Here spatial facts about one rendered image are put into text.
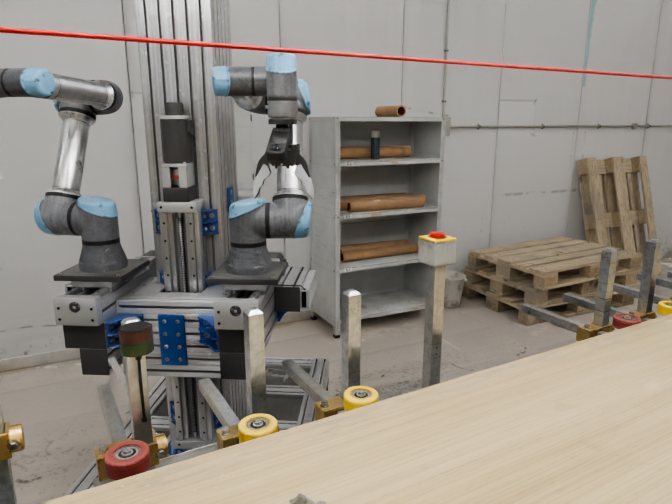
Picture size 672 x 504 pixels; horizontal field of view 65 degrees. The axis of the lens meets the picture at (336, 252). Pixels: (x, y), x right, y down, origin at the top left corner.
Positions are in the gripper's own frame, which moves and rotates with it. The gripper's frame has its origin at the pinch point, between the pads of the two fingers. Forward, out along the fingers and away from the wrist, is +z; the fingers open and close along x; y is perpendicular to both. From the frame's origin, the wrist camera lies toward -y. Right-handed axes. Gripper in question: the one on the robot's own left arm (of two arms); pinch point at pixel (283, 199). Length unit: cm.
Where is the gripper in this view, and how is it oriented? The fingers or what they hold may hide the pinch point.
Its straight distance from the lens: 136.6
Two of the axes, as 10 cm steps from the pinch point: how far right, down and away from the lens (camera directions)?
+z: 0.0, 9.7, 2.4
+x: -10.0, -0.2, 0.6
